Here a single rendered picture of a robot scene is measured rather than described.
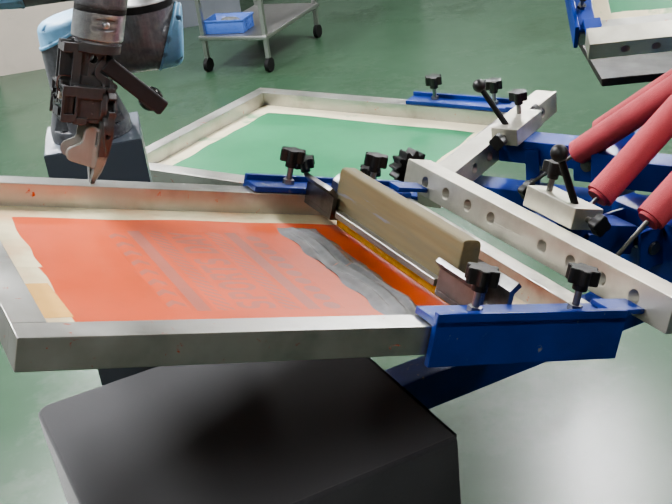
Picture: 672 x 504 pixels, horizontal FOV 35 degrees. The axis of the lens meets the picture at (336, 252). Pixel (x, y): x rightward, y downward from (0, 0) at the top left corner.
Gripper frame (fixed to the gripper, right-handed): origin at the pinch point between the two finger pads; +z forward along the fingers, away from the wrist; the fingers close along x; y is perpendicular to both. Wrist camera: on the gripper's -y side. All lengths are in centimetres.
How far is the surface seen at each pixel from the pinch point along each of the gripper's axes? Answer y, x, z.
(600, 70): -151, -65, -17
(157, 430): -6.3, 22.5, 31.8
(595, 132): -94, 1, -13
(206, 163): -49, -76, 17
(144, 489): -0.7, 34.7, 33.7
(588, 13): -124, -44, -32
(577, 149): -93, -2, -9
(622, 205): -85, 22, -5
